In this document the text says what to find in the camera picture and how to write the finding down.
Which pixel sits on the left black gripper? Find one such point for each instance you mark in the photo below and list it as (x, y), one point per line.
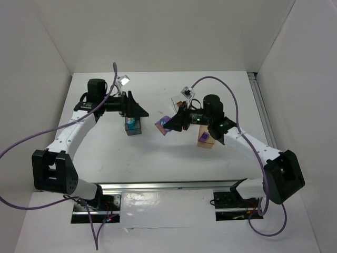
(125, 104)

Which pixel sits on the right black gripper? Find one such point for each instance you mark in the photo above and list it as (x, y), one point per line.
(186, 117)

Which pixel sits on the teal arch lego brick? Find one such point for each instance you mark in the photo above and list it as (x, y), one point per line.
(130, 122)

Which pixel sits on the purple arch lego brick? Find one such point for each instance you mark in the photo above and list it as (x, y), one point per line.
(160, 124)

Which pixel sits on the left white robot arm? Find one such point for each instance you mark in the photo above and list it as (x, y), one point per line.
(53, 167)

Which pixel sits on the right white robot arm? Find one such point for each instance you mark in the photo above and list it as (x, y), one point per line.
(282, 175)

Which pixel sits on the clear plastic container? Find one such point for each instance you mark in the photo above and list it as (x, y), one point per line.
(177, 100)

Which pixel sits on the smoky grey plastic container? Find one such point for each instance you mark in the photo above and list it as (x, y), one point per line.
(134, 131)

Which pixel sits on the amber plastic container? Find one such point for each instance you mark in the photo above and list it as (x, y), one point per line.
(209, 143)

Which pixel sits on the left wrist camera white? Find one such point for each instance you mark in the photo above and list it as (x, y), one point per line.
(123, 80)

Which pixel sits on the aluminium front rail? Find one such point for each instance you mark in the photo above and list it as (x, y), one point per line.
(178, 185)

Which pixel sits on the aluminium side rail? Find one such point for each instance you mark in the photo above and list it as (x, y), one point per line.
(252, 76)

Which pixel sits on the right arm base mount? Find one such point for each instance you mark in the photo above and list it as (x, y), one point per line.
(229, 207)

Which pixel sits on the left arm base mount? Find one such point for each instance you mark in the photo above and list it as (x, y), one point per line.
(108, 211)

